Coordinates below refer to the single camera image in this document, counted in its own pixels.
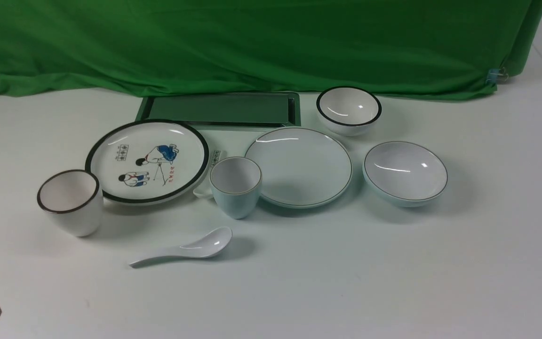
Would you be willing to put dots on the pale blue cup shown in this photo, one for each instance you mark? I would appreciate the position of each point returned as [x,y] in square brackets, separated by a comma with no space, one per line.
[236,186]

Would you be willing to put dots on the illustrated black-rimmed white plate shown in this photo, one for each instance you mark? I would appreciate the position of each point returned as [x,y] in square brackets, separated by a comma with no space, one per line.
[149,162]

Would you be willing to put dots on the blue binder clip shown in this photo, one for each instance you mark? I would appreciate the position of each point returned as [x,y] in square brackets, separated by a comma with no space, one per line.
[495,76]

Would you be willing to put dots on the green backdrop cloth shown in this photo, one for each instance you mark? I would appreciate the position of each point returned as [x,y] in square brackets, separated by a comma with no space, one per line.
[423,49]

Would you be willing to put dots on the pale blue wide bowl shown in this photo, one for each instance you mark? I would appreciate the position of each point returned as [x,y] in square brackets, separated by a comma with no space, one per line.
[405,174]

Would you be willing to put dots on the printed white ceramic spoon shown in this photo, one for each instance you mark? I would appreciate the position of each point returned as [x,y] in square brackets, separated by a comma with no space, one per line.
[204,189]

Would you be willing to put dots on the dark green rectangular tray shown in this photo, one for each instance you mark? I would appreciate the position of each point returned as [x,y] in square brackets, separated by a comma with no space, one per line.
[257,110]

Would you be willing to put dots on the pale blue flat plate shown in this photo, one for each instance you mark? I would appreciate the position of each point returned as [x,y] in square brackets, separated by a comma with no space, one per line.
[301,168]

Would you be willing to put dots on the black-rimmed white small bowl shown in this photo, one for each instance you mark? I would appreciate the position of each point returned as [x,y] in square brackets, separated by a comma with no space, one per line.
[348,111]

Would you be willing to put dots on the plain white ceramic spoon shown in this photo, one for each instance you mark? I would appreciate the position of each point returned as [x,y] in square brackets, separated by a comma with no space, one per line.
[210,245]

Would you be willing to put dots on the black-rimmed white cup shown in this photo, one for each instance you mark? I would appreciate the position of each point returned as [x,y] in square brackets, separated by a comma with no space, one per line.
[74,200]

